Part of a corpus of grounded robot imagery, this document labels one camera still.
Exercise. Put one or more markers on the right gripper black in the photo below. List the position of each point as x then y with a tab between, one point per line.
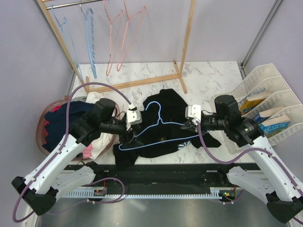
190	125

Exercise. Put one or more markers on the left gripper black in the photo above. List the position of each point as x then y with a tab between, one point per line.
124	136

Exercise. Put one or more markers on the black t shirt with daisy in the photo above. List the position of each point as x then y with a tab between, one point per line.
127	159

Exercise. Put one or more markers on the light blue wire hanger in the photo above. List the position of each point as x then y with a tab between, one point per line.
161	129

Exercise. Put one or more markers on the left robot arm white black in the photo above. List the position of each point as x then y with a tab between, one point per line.
43	187

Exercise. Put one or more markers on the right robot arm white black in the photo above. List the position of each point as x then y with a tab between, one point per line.
283	193

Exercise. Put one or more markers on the blue wavy plastic hanger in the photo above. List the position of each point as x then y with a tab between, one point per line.
89	25

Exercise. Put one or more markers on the pink garment in basket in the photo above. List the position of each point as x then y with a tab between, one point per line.
87	152

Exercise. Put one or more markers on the yellow blue book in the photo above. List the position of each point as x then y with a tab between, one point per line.
249	103

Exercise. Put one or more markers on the blue book tan pages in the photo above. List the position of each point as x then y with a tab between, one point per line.
263	115

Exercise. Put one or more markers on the navy garment in basket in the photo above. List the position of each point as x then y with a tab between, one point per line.
56	122

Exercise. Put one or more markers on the white plastic file organizer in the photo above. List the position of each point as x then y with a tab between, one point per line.
266	78

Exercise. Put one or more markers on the light blue cover book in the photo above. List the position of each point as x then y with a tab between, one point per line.
274	126

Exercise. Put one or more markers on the pink laundry basket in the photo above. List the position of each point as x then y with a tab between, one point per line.
40	130

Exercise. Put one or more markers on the wooden clothes rack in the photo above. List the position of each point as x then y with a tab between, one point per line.
138	47

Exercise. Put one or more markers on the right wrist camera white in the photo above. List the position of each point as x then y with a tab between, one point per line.
193	113

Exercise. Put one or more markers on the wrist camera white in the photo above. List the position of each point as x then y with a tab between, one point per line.
133	117
193	113

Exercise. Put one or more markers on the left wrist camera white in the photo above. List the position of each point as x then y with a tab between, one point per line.
133	117

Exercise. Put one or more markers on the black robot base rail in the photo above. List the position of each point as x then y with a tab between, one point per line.
174	178

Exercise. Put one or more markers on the pink wire hanger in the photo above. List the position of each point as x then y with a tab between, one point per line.
114	39
129	36

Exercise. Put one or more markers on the white slotted cable duct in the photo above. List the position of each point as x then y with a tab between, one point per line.
92	193

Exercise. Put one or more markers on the thin blue wire hanger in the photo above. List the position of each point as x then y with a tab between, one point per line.
68	39

